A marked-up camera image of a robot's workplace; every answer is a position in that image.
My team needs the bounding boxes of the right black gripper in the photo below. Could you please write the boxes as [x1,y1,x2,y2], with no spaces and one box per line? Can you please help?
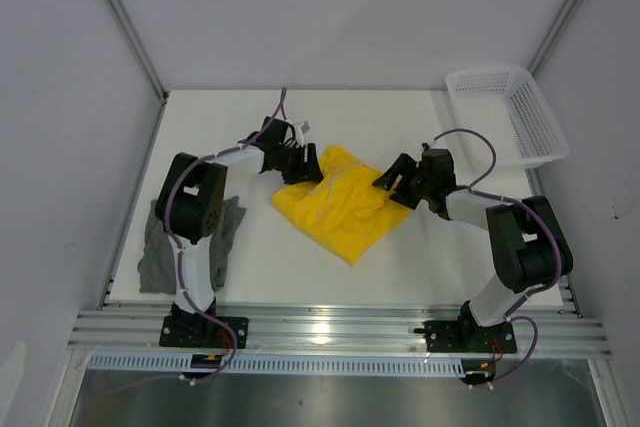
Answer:
[372,153,434,210]

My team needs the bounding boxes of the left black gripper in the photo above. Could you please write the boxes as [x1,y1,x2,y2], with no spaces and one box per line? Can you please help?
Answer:
[275,144,325,188]

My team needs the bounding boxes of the yellow shorts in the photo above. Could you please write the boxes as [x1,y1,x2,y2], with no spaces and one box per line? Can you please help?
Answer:
[271,145,411,267]

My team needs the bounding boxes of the grey shorts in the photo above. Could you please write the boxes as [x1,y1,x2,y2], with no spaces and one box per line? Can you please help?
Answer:
[137,196,246,294]

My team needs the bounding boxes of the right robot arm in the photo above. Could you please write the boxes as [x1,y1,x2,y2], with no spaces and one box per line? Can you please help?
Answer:
[372,146,573,353]

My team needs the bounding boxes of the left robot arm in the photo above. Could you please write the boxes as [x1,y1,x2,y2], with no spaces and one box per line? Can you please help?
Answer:
[155,117,323,347]

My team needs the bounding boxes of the white plastic basket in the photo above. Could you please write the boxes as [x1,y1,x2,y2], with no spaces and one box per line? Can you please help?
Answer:
[445,66,570,170]

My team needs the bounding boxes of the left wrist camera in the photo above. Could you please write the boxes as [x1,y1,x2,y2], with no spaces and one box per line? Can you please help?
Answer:
[293,121,310,144]

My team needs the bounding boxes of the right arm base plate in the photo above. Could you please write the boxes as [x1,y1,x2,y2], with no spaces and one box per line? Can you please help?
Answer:
[413,320,517,354]

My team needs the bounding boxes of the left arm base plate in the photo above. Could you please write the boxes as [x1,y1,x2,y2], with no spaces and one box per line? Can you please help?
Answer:
[159,316,249,349]

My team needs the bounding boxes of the slotted cable duct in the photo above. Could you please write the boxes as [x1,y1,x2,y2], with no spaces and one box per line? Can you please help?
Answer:
[87,351,479,379]

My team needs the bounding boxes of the aluminium rail frame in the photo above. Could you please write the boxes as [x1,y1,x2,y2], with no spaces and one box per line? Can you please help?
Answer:
[67,304,612,359]

